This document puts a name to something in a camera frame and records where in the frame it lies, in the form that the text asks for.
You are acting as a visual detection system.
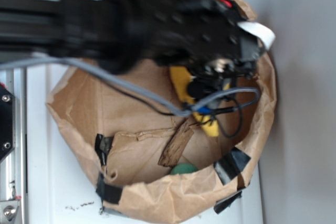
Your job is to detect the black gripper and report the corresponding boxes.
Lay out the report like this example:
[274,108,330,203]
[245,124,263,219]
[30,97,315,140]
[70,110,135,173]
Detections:
[167,0,265,103]

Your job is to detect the yellow cloth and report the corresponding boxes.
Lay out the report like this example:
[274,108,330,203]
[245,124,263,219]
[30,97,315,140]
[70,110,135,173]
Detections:
[169,67,219,137]

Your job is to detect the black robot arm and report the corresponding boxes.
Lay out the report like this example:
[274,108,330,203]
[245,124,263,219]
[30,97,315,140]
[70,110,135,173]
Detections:
[1,0,268,91]

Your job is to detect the brown wood bark piece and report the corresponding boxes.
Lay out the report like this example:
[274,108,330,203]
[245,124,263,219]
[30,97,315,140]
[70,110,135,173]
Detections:
[158,118,194,167]

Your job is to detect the green ball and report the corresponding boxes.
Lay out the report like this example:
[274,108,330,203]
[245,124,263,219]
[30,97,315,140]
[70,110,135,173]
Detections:
[170,163,198,175]

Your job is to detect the brown paper bag bin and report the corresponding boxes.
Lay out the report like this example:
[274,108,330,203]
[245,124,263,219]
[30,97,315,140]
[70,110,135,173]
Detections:
[47,0,277,223]

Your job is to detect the black mounting plate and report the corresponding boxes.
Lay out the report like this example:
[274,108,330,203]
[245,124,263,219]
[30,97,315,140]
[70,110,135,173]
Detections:
[0,85,14,162]

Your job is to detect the white ribbon cable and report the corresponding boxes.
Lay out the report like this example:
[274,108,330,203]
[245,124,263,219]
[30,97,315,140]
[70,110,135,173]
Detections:
[237,21,276,51]

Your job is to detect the thin black cable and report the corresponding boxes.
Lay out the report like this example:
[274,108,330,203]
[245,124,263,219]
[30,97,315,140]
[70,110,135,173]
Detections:
[115,87,244,138]

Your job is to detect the grey cable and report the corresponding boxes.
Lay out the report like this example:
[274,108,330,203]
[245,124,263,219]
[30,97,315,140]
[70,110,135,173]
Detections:
[0,57,261,117]

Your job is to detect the aluminium frame rail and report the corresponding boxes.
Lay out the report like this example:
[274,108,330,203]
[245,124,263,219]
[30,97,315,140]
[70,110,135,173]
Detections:
[1,69,28,223]

